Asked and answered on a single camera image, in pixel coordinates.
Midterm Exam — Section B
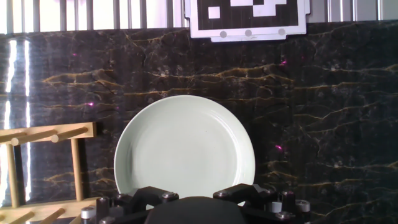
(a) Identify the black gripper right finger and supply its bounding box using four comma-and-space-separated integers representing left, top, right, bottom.
213, 182, 312, 224

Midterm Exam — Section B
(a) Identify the black white marker board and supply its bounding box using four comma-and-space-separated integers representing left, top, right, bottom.
184, 0, 311, 43

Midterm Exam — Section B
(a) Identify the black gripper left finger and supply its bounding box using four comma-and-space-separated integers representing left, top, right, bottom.
80, 185, 180, 224

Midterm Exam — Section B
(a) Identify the wooden dish rack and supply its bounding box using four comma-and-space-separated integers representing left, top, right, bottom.
0, 121, 100, 224

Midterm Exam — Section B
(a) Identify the pale green round dish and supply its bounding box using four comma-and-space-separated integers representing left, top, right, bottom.
113, 95, 256, 208

